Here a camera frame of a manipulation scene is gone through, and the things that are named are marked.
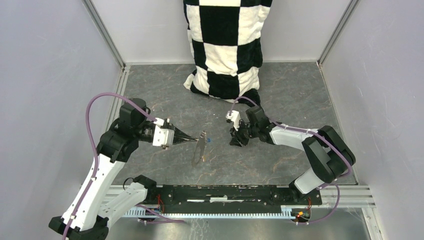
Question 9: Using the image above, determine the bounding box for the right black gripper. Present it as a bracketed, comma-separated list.
[229, 119, 259, 148]

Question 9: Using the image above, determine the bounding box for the silver key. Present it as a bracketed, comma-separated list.
[199, 131, 208, 141]

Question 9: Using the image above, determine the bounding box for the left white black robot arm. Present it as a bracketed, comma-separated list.
[48, 98, 196, 240]

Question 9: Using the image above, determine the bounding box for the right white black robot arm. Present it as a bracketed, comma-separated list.
[225, 106, 356, 204]

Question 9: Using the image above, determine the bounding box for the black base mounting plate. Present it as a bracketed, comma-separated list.
[142, 185, 323, 214]

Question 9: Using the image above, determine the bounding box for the black white checkered pillow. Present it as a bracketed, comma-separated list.
[182, 0, 273, 107]

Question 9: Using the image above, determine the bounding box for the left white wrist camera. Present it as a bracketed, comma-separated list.
[152, 118, 175, 150]

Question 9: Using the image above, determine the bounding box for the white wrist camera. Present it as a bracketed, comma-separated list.
[225, 110, 241, 131]
[152, 118, 175, 150]

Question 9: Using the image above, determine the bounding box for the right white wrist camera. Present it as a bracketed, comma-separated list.
[225, 110, 241, 131]

